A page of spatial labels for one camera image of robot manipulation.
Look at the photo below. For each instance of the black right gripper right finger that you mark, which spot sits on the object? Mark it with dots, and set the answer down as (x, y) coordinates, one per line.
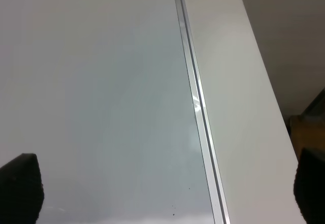
(309, 185)

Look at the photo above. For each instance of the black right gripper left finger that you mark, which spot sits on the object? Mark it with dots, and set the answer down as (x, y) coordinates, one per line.
(22, 192)

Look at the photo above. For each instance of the white aluminium-framed whiteboard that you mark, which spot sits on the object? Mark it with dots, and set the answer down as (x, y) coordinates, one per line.
(106, 94)

